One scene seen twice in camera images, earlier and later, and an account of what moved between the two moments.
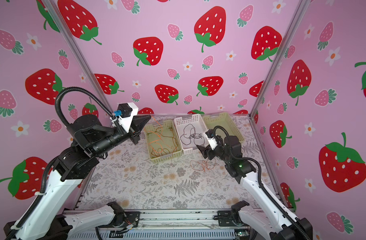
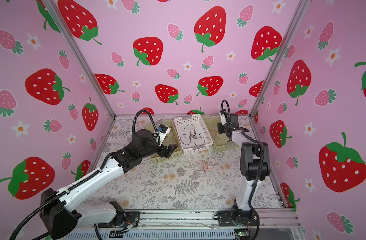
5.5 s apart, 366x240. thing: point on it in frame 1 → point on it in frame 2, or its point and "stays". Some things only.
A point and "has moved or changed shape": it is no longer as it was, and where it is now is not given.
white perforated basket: [190, 130] stays
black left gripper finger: [138, 122] → [171, 149]
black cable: [189, 133] stays
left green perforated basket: [162, 141] stays
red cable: [157, 145] has moved or changed shape
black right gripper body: [218, 152] → [223, 128]
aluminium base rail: [183, 219] stays
